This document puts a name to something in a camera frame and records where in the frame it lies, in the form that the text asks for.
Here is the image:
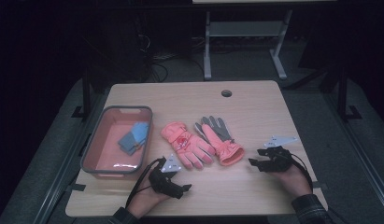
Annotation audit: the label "pink plastic basket grey rim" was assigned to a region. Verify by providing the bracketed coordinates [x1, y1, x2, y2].
[80, 105, 154, 180]

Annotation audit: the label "person's right hand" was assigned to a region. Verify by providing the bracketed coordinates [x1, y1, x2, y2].
[268, 163, 314, 199]

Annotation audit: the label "black floor cables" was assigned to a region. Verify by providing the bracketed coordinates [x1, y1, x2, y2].
[135, 33, 206, 83]

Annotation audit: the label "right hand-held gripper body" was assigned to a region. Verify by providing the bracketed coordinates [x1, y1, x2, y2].
[259, 134, 299, 173]

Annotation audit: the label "pink glove with red print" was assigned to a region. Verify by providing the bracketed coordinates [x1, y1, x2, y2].
[160, 120, 217, 171]

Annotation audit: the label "white metal table frame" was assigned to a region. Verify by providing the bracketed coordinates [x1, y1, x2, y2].
[203, 8, 293, 81]

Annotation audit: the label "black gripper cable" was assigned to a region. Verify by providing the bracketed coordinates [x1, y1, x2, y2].
[125, 157, 167, 209]
[288, 152, 315, 191]

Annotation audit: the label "pink glove with grey palm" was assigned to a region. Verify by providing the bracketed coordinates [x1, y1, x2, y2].
[193, 115, 246, 167]

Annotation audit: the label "black metal stand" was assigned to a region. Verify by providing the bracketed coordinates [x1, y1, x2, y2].
[71, 66, 92, 120]
[336, 64, 363, 123]

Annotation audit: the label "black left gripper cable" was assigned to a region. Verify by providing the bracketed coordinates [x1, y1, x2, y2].
[125, 157, 167, 209]

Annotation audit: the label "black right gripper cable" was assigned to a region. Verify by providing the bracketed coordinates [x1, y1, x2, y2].
[288, 152, 315, 191]

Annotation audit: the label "person's left hand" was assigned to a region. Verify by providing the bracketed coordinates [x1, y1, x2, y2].
[126, 177, 171, 219]

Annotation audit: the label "grey metal rail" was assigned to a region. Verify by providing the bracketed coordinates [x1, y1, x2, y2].
[32, 91, 105, 224]
[323, 91, 384, 217]

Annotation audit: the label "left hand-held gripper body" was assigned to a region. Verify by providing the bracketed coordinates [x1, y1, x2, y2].
[148, 153, 185, 198]

